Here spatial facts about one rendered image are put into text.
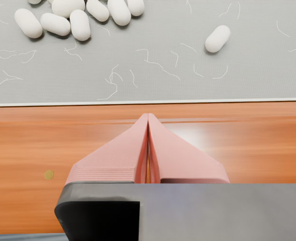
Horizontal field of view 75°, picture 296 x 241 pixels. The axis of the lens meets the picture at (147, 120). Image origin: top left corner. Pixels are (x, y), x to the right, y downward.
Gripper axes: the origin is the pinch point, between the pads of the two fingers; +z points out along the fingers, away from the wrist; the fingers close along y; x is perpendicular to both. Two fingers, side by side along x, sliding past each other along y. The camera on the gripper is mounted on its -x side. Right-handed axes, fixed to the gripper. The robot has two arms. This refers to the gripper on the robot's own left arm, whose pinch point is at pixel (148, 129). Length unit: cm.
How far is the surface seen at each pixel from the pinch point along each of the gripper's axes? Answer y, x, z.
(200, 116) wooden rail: -5.0, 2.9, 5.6
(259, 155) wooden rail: -10.0, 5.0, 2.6
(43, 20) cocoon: 11.7, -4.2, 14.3
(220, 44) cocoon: -7.8, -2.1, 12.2
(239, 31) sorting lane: -11.0, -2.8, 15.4
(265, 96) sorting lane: -12.9, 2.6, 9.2
